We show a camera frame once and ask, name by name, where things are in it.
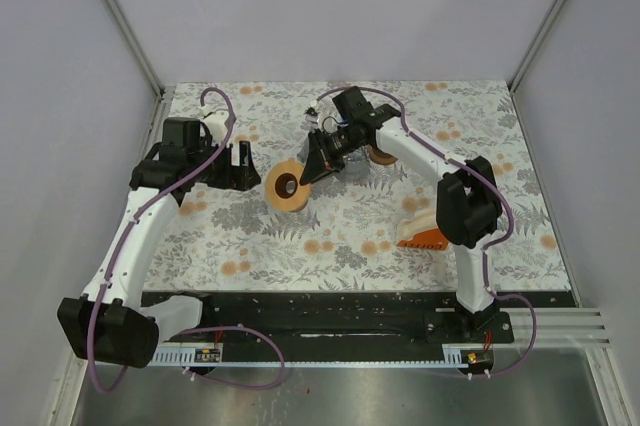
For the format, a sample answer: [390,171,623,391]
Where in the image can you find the clear glass dripper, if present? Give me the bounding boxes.
[337,150,370,182]

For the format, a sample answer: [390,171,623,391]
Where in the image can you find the orange coffee filter box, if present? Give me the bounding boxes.
[397,228,449,251]

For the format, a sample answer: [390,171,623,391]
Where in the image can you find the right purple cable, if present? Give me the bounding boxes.
[312,86,540,381]

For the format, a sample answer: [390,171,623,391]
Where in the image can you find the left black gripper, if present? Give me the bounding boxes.
[189,136,260,191]

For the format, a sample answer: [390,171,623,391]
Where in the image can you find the floral table mat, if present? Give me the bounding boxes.
[145,80,570,291]

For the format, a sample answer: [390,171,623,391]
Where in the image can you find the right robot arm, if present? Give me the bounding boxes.
[299,86,503,342]

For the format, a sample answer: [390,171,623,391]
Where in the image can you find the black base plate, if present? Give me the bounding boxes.
[139,289,515,362]

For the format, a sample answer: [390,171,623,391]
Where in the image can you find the light wooden dripper ring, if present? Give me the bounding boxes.
[264,157,314,213]

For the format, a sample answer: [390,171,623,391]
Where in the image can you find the white slotted cable duct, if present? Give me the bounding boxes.
[148,343,468,369]

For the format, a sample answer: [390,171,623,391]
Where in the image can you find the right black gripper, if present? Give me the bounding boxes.
[301,124,364,188]

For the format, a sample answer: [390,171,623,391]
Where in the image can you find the dark wooden dripper ring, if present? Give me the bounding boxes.
[368,145,401,166]

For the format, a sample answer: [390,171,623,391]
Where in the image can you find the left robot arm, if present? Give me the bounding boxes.
[57,117,261,368]

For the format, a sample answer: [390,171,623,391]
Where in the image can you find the aluminium rail frame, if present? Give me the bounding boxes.
[68,308,612,347]

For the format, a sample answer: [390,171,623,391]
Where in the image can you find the grey plastic dripper cone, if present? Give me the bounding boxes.
[297,141,309,164]

